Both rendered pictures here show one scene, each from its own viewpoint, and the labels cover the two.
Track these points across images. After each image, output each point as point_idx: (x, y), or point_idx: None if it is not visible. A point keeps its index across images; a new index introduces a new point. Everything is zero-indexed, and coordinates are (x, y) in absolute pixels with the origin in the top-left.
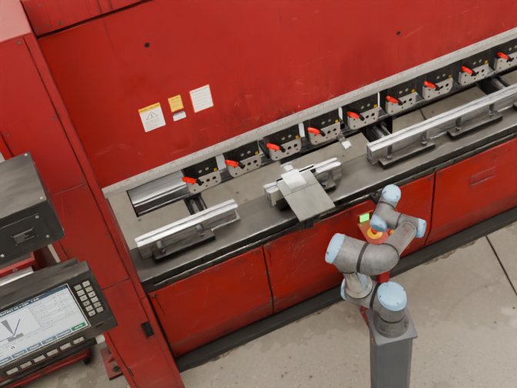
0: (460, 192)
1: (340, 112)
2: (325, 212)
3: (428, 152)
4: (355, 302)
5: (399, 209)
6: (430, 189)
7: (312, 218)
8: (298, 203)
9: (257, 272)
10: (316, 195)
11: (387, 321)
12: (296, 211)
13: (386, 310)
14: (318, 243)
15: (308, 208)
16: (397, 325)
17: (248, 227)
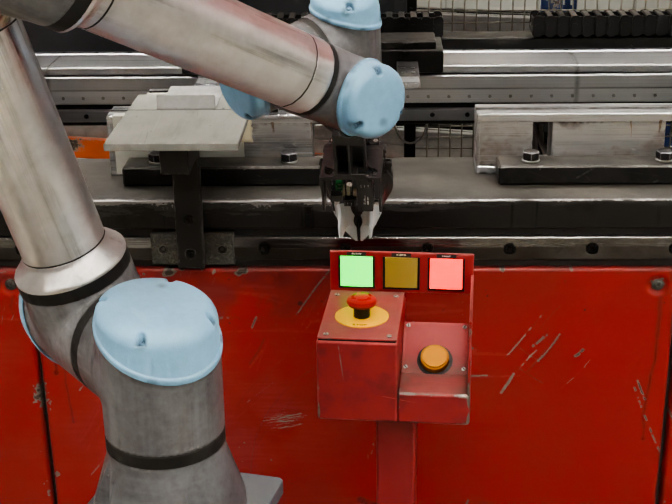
0: None
1: (460, 56)
2: (257, 238)
3: (668, 187)
4: (42, 337)
5: (535, 366)
6: (659, 338)
7: (160, 171)
8: (144, 123)
9: (7, 375)
10: (211, 123)
11: (113, 447)
12: (119, 131)
13: (104, 371)
14: (225, 364)
15: (160, 133)
16: (149, 485)
17: None
